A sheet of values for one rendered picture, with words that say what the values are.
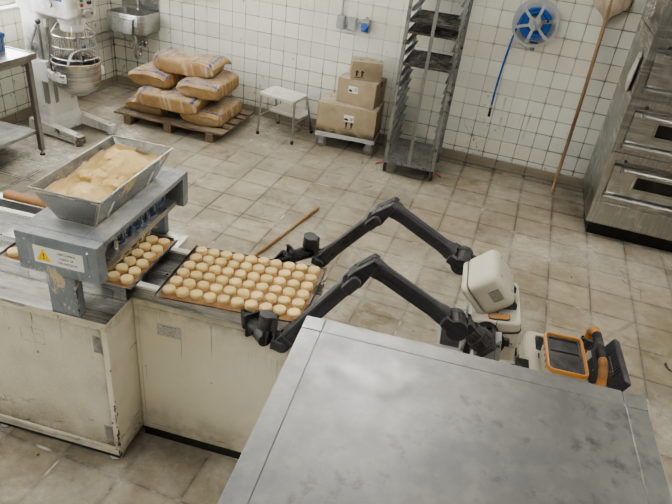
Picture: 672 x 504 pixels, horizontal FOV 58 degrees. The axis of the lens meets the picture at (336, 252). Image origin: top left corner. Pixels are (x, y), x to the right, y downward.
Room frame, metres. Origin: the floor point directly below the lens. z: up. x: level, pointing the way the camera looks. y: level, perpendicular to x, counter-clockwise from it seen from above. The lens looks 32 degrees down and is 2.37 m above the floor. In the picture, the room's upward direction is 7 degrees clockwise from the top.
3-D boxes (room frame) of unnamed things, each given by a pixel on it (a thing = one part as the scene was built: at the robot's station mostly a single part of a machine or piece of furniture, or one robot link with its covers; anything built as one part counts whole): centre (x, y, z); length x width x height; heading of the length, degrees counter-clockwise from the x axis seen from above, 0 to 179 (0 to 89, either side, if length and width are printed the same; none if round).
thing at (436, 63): (5.60, -0.64, 1.05); 0.60 x 0.40 x 0.01; 168
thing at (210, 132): (6.06, 1.74, 0.06); 1.20 x 0.80 x 0.11; 77
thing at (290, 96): (6.06, 0.70, 0.23); 0.45 x 0.45 x 0.46; 67
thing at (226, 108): (6.00, 1.45, 0.19); 0.72 x 0.42 x 0.15; 169
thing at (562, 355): (1.81, -0.92, 0.87); 0.23 x 0.15 x 0.11; 171
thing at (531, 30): (5.75, -1.50, 1.10); 0.41 x 0.17 x 1.10; 75
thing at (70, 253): (2.12, 0.93, 1.01); 0.72 x 0.33 x 0.34; 170
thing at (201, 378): (2.03, 0.43, 0.45); 0.70 x 0.34 x 0.90; 80
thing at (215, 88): (5.97, 1.48, 0.47); 0.72 x 0.42 x 0.17; 170
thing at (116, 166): (2.12, 0.93, 1.28); 0.54 x 0.27 x 0.06; 170
